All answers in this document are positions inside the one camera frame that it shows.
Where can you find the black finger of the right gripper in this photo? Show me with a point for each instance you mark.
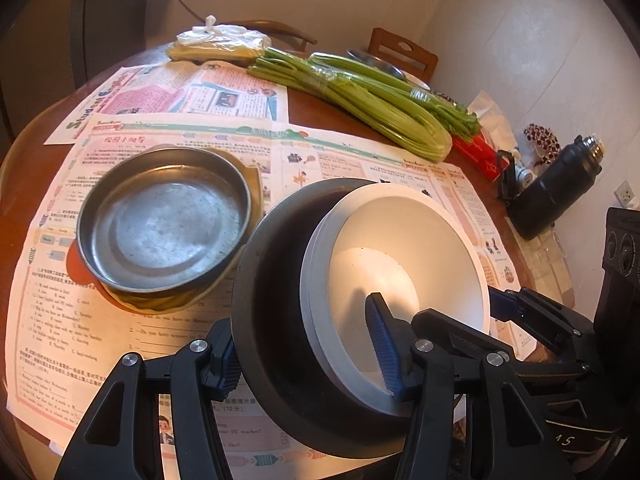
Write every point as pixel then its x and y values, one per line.
pixel 513 305
pixel 464 344

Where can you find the small red noodle cup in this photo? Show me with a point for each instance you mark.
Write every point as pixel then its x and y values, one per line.
pixel 402 244

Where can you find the yellow shell-shaped plate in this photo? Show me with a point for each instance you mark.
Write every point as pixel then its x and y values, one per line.
pixel 200 279

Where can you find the stainless steel bowl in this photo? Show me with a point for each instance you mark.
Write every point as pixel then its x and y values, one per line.
pixel 274 353

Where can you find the orange plastic plate with ears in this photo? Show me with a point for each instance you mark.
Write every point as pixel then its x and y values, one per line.
pixel 76 268

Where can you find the round metal pan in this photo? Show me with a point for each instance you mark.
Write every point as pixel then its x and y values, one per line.
pixel 165 219

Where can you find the large red noodle cup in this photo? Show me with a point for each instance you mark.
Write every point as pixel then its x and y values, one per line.
pixel 320 329

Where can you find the black thermos bottle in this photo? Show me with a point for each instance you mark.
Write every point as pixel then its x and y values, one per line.
pixel 536 207

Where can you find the red tissue box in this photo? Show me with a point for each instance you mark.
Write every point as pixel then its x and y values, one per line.
pixel 479 154

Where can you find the celery bunch front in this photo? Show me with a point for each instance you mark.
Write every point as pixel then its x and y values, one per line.
pixel 383 109

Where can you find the celery bunch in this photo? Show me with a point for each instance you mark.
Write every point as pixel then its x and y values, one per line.
pixel 455 118
pixel 383 109

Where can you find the celery bunch back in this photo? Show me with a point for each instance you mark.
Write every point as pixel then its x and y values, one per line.
pixel 455 118

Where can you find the white dishes far back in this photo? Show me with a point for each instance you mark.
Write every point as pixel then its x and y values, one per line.
pixel 416 82

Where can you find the metal bowl far back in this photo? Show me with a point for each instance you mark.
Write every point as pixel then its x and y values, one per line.
pixel 375 62

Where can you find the wooden chair back right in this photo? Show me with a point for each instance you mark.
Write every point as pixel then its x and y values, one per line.
pixel 402 53

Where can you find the wooden chair behind table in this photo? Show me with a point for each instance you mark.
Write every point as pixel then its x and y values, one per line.
pixel 282 35

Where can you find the back newspaper sheet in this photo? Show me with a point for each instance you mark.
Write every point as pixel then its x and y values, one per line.
pixel 213 88

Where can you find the plastic bag with yellow food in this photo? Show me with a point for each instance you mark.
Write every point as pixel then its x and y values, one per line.
pixel 218 42

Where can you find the grey refrigerator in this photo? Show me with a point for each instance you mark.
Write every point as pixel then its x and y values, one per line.
pixel 50 48

